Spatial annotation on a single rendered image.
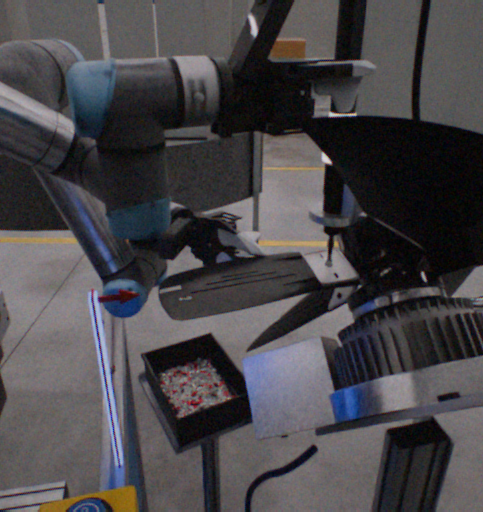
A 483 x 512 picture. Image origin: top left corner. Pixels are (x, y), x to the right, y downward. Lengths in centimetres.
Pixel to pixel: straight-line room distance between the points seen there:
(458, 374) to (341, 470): 141
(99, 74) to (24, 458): 182
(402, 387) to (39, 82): 67
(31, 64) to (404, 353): 68
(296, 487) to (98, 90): 165
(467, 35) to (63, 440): 635
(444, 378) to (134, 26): 640
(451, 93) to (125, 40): 433
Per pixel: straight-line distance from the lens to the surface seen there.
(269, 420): 79
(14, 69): 82
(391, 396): 61
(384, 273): 72
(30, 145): 60
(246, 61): 55
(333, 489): 193
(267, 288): 66
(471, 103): 719
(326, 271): 71
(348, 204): 66
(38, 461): 213
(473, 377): 62
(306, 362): 76
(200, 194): 262
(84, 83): 50
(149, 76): 51
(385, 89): 679
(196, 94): 51
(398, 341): 65
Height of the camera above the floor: 153
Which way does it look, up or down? 26 degrees down
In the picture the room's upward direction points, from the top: straight up
